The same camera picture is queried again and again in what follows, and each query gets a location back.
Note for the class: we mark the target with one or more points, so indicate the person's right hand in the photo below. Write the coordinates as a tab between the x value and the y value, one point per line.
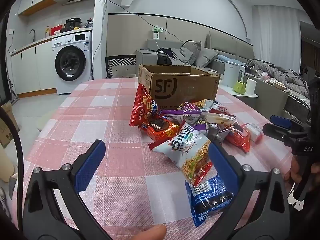
295	170

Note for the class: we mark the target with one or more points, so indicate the grey sofa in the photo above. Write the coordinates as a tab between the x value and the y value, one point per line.
147	57

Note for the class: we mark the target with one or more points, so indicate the white kitchen base cabinet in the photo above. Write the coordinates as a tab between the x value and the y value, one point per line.
32	67

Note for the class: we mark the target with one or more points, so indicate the green mug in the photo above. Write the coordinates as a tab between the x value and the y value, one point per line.
239	87

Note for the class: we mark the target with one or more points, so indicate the white paper roll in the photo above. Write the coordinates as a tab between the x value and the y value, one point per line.
251	87

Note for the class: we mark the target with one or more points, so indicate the dark grey cushion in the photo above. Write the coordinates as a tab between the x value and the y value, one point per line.
191	52

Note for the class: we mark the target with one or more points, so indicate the red tissue box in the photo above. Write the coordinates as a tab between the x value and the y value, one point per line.
57	30

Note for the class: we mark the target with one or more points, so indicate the black patterned chair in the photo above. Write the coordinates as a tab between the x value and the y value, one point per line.
120	61

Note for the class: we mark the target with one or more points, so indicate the pink checked tablecloth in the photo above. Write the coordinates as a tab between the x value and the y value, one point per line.
112	120

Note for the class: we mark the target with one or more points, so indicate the orange red snack packet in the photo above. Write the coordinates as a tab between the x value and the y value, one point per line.
238	138

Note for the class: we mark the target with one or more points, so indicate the kitchen faucet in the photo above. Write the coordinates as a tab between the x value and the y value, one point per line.
32	33

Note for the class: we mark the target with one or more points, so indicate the floor mop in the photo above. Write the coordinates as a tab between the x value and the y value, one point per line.
13	92

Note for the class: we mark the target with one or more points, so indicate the black rice cooker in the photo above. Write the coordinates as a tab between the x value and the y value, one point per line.
73	24

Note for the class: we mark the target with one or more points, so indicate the white noodle packet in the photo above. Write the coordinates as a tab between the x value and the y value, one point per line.
185	152

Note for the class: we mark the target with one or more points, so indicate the brown cardboard box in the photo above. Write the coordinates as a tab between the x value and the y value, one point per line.
175	87

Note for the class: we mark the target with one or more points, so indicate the white curtain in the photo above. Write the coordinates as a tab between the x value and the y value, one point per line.
275	35

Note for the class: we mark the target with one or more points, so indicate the silver white snack packet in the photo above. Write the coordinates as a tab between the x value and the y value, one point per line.
212	106

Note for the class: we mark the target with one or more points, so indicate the blue cookie packet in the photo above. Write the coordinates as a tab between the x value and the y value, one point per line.
205	200

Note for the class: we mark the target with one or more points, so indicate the cardboard box on floor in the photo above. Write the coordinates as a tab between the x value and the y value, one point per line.
6	127

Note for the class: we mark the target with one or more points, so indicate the light grey cushion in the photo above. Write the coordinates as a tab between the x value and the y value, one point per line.
207	57

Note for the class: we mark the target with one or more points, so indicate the white chair cushion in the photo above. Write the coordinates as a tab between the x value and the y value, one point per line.
123	72

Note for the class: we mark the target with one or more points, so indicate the light blue pillow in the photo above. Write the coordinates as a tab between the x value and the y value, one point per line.
227	58

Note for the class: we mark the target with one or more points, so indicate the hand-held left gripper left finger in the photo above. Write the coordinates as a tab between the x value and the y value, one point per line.
90	166

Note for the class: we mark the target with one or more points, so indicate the grey quilt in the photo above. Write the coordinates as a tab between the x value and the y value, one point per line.
275	72

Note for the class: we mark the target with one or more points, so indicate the white marble side table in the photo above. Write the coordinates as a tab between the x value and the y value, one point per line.
225	90

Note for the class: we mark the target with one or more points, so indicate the purple snack packet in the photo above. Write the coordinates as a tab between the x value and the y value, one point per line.
187	112

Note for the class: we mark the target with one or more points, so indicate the grey snack packet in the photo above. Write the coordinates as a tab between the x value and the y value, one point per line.
215	133

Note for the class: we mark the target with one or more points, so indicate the white washing machine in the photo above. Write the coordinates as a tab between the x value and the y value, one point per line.
72	62

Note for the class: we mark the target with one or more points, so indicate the yellow bottle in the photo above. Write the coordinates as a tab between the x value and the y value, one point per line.
47	32

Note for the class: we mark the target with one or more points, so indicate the person's left hand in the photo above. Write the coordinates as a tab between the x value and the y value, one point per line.
150	233

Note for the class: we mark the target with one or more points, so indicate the white wall cabinet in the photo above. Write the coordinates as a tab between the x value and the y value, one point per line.
37	2

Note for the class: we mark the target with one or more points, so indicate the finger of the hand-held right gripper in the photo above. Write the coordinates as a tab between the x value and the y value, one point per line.
280	120
277	132

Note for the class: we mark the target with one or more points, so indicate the dark wooden cabinet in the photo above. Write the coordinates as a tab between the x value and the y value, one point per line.
310	50

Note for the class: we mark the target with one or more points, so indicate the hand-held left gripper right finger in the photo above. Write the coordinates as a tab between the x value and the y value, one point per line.
222	167

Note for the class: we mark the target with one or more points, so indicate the white electric kettle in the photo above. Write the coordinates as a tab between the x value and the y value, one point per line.
233	72

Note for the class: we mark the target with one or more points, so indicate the wall socket with charger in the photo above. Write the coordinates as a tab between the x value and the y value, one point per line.
157	31

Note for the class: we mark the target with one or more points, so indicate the clear cracker packet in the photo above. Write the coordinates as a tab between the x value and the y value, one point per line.
220	119

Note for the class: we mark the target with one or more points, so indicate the small white red packet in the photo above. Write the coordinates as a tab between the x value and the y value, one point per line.
253	131

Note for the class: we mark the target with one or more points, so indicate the tall red chip packet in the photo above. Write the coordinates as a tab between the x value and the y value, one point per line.
140	105

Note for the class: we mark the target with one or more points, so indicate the black garment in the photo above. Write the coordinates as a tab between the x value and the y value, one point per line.
165	57

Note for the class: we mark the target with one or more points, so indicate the red cookie packet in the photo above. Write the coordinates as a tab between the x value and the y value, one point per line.
162	130

